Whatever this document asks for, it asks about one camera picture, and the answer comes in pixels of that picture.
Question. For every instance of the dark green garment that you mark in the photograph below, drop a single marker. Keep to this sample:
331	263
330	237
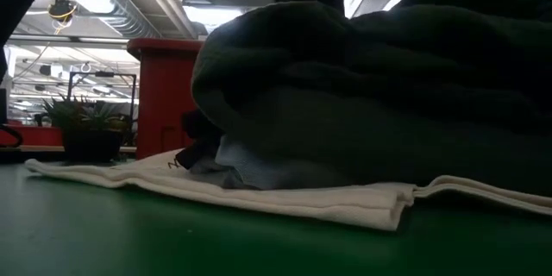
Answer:
388	95

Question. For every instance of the white printed tote bag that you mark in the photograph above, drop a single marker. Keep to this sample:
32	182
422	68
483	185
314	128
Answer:
215	194

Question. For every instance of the navy garment with white tag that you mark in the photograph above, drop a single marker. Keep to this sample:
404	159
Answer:
198	133

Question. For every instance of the green table mat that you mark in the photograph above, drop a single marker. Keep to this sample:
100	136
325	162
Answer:
172	246

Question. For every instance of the long linear light bar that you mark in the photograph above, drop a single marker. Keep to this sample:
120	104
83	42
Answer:
99	39

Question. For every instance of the light blue denim jeans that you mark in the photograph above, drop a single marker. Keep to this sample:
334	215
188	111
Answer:
259	168

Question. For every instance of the red low bench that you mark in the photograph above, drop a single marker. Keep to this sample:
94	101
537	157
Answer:
39	136

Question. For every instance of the small succulent plant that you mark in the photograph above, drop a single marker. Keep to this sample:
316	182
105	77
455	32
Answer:
86	125

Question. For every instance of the red plastic laundry basket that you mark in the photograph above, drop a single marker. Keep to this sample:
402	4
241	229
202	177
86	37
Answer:
164	95

